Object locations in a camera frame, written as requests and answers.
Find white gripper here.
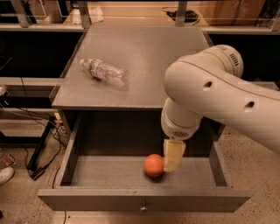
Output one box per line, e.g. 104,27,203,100
161,98,202,172

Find orange fruit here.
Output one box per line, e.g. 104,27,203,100
143,154,164,178

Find grey top drawer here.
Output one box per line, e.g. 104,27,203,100
38,112,251,213

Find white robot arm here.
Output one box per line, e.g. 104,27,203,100
161,45,280,172

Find small metal drawer knob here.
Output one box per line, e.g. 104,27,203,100
140,199,147,212

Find grey cabinet with counter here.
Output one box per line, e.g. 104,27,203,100
52,25,211,141

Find clear plastic water bottle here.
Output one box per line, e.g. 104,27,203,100
80,58,128,88

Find black metal stand leg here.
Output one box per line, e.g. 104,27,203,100
26,116,55,180

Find white shoe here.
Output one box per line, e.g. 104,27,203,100
0,167,15,186

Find black floor cables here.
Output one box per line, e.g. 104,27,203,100
0,76,71,224

